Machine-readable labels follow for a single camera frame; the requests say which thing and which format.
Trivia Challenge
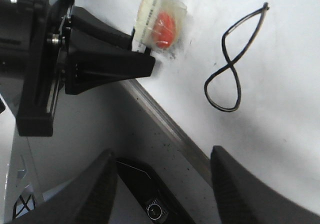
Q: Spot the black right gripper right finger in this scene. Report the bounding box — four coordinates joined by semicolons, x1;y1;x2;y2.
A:
210;145;320;224

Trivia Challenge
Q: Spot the white black whiteboard marker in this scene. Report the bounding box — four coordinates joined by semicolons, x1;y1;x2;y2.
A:
132;0;164;53

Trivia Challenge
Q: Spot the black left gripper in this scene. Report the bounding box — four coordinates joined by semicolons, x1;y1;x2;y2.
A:
0;0;156;137

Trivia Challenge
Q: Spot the black device with round lens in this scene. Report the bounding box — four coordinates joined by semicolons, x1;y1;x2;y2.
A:
116;157;195;224

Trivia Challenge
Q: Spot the grey aluminium whiteboard frame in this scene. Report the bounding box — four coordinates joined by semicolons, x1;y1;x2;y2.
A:
120;79;212;186

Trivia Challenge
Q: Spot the white whiteboard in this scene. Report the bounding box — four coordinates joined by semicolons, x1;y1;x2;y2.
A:
47;0;320;217

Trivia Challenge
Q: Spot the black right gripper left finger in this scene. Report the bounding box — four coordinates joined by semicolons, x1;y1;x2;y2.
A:
11;149;118;224

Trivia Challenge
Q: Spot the red round magnet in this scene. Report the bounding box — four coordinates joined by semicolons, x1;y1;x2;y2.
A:
151;11;176;49

